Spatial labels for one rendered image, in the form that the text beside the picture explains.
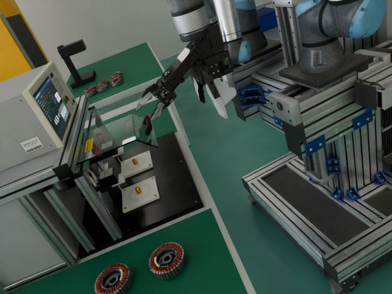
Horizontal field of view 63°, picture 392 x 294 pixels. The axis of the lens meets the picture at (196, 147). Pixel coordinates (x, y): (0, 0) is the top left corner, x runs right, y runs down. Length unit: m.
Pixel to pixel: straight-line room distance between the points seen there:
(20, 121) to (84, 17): 5.41
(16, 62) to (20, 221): 3.81
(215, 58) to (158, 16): 5.74
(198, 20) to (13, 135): 0.70
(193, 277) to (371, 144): 1.15
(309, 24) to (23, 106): 0.92
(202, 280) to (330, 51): 0.82
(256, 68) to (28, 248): 1.19
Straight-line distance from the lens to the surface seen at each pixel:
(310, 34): 1.15
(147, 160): 1.50
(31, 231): 1.17
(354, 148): 1.70
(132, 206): 1.27
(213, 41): 0.76
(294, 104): 1.12
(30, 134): 1.13
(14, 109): 1.11
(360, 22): 1.02
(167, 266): 0.98
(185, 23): 0.72
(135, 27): 6.45
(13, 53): 4.81
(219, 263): 0.97
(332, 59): 1.17
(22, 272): 1.30
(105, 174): 1.26
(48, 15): 6.53
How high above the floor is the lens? 1.49
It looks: 29 degrees down
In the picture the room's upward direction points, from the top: 21 degrees counter-clockwise
